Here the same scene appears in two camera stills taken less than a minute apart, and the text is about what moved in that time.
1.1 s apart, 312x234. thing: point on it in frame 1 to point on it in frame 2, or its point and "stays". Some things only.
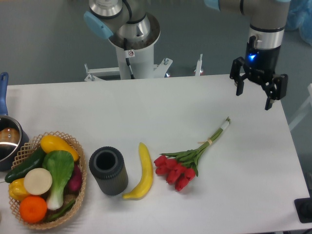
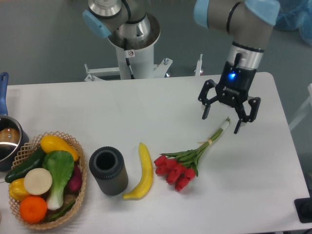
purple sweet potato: [75, 183] stays
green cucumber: [33, 162] stays
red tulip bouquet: [180, 167] stays
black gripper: [260, 64] to [233, 89]
